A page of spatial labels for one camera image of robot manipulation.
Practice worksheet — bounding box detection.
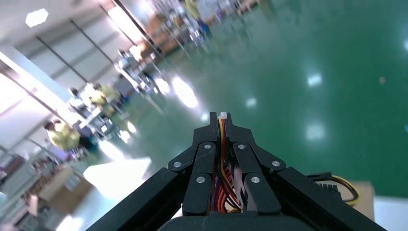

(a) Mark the cardboard box with dividers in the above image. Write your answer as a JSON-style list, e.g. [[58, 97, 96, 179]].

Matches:
[[334, 181, 376, 221]]

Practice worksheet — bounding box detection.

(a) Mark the person in yellow jacket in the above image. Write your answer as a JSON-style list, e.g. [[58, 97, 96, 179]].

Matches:
[[90, 83, 122, 111], [44, 119, 82, 152]]

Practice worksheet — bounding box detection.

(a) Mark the white table with legs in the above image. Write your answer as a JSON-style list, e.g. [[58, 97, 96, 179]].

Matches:
[[83, 157, 152, 202]]

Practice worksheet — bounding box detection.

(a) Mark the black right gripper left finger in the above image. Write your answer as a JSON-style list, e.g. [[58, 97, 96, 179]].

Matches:
[[168, 112, 220, 215]]

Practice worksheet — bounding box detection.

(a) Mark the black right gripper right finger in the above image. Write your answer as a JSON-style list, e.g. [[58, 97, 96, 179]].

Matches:
[[227, 113, 286, 215]]

